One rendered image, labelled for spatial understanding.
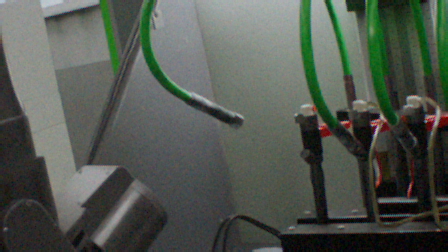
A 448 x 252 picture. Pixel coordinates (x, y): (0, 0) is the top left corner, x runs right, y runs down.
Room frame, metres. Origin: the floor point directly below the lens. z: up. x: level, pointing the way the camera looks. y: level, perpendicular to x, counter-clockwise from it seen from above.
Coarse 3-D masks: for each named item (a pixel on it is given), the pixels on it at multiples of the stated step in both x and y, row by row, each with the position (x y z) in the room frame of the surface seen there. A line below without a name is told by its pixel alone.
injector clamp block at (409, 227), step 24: (312, 216) 0.99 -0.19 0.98; (336, 216) 0.97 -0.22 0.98; (360, 216) 0.94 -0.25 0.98; (384, 216) 0.92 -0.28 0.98; (408, 216) 0.90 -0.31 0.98; (432, 216) 0.88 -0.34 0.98; (288, 240) 0.94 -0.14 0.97; (312, 240) 0.92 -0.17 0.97; (336, 240) 0.90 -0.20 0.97; (360, 240) 0.88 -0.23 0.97; (384, 240) 0.86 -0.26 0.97; (408, 240) 0.84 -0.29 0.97; (432, 240) 0.82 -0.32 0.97
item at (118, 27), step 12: (108, 0) 4.05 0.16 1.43; (120, 0) 4.00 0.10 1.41; (132, 0) 3.95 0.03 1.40; (108, 12) 4.06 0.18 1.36; (120, 12) 4.01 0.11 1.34; (132, 12) 3.96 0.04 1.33; (108, 24) 4.08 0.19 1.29; (120, 24) 4.02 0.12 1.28; (132, 24) 3.97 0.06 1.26; (108, 36) 4.09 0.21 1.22; (120, 36) 4.03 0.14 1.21; (120, 48) 4.04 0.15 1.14; (120, 60) 4.05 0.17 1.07
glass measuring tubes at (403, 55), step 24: (360, 0) 1.14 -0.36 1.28; (384, 0) 1.12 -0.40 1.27; (408, 0) 1.09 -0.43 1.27; (360, 24) 1.15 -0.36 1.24; (384, 24) 1.13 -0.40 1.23; (408, 24) 1.12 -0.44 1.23; (432, 24) 1.10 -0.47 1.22; (360, 48) 1.18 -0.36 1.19; (408, 48) 1.11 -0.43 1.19; (432, 48) 1.10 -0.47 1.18; (408, 72) 1.11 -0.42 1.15; (432, 72) 1.09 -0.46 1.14; (408, 96) 1.11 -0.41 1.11; (384, 144) 1.15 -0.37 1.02; (384, 168) 1.15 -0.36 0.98; (408, 168) 1.14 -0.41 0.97; (432, 168) 1.12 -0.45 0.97; (384, 192) 1.15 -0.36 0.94
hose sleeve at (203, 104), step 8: (192, 96) 0.94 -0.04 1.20; (200, 96) 0.96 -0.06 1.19; (192, 104) 0.95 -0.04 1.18; (200, 104) 0.95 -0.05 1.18; (208, 104) 0.96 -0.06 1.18; (208, 112) 0.96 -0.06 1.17; (216, 112) 0.96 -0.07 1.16; (224, 112) 0.97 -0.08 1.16; (232, 112) 0.98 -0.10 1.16; (224, 120) 0.97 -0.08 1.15; (232, 120) 0.98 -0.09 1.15
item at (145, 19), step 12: (144, 0) 0.93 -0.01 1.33; (324, 0) 1.12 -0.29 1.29; (144, 12) 0.92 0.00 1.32; (336, 12) 1.12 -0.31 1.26; (144, 24) 0.92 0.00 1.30; (336, 24) 1.12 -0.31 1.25; (144, 36) 0.92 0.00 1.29; (336, 36) 1.12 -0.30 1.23; (144, 48) 0.92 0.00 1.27; (156, 60) 0.92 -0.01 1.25; (348, 60) 1.12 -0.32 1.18; (156, 72) 0.92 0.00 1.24; (348, 72) 1.12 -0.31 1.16; (168, 84) 0.93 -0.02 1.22; (180, 96) 0.94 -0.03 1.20
